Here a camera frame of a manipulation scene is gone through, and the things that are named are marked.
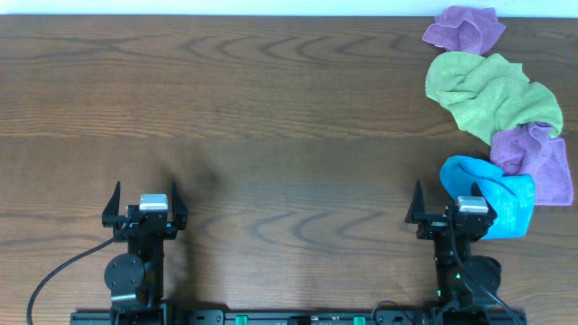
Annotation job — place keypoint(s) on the purple cloth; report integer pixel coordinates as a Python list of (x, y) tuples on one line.
[(463, 28), (529, 149)]

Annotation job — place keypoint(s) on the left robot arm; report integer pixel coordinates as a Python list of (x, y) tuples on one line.
[(135, 278)]

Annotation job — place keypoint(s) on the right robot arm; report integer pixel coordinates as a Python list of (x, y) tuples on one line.
[(465, 281)]

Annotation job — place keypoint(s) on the purple cloth at right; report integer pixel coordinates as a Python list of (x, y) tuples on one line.
[(529, 149)]

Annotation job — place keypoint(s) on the purple cloth at top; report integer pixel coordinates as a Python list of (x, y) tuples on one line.
[(463, 28)]

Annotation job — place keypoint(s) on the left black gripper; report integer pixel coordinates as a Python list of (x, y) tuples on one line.
[(128, 232)]

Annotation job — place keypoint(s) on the blue microfibre cloth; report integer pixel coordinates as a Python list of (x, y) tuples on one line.
[(513, 197)]

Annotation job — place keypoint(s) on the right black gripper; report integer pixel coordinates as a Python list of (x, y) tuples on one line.
[(416, 213)]

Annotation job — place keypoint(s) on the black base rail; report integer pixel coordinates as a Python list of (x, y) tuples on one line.
[(169, 315)]

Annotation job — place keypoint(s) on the green microfibre cloth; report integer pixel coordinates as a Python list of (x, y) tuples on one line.
[(490, 95)]

